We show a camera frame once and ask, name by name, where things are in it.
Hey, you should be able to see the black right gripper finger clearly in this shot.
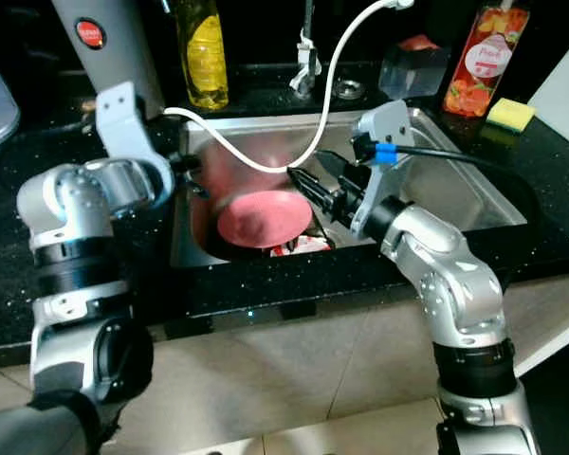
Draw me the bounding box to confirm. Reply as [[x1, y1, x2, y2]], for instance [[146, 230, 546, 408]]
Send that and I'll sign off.
[[286, 168, 339, 220], [309, 148, 353, 184]]

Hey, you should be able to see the pink plate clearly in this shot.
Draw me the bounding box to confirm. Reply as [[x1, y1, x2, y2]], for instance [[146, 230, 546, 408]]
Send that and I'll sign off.
[[216, 190, 314, 249]]

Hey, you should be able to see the red white packet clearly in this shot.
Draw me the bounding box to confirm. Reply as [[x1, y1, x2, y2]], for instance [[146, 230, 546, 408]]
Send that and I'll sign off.
[[270, 237, 333, 259]]

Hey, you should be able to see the round chrome counter fitting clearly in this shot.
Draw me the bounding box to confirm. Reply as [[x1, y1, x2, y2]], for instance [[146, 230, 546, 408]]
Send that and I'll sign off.
[[332, 81, 366, 101]]

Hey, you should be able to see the stainless steel sink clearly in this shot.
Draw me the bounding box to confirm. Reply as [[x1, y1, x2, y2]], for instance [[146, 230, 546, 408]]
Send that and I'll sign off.
[[169, 107, 537, 269]]

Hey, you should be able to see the chrome faucet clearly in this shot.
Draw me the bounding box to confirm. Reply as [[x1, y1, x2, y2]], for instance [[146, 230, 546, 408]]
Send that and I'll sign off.
[[289, 0, 321, 96]]

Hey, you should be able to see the yellow dish soap bottle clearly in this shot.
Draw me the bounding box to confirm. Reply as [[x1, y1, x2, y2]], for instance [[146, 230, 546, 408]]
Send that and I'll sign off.
[[175, 0, 229, 110]]

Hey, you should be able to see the clear plastic box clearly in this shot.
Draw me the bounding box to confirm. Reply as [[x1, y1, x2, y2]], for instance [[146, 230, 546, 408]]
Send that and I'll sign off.
[[377, 35, 453, 100]]

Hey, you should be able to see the grey canister with red label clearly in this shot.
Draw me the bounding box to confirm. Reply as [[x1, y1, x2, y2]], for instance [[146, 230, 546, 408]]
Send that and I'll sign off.
[[52, 0, 167, 119]]

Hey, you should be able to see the yellow sponge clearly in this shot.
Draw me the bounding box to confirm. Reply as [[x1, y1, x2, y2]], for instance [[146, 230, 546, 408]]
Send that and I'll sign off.
[[486, 98, 537, 134]]

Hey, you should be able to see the beige cabinet front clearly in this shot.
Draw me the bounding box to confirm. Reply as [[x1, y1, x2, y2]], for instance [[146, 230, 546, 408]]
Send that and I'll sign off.
[[133, 275, 569, 455]]

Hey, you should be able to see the peach soap pump bottle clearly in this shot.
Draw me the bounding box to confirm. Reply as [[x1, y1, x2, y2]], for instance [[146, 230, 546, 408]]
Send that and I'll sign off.
[[443, 0, 532, 119]]

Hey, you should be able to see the white panel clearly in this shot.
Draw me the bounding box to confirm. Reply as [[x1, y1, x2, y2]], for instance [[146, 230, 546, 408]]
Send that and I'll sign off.
[[526, 52, 569, 153]]

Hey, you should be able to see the white door edge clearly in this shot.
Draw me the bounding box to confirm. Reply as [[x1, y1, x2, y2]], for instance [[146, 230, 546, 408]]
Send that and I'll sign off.
[[512, 332, 569, 375]]

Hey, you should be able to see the white hose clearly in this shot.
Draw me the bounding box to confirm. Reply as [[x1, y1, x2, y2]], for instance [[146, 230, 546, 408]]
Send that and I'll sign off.
[[161, 0, 413, 175]]

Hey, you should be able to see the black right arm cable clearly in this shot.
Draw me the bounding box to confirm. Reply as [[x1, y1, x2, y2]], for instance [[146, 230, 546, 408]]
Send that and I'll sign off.
[[373, 142, 541, 243]]

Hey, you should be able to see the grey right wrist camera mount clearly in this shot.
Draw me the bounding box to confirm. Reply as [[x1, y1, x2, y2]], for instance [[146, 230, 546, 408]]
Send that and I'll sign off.
[[351, 100, 418, 238]]

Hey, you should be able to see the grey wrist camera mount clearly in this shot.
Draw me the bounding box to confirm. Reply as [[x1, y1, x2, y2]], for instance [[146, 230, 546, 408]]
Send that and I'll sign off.
[[351, 100, 418, 238], [95, 82, 176, 205]]

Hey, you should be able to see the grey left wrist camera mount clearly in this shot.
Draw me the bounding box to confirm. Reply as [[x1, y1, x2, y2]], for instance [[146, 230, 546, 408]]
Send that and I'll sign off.
[[95, 82, 176, 205]]

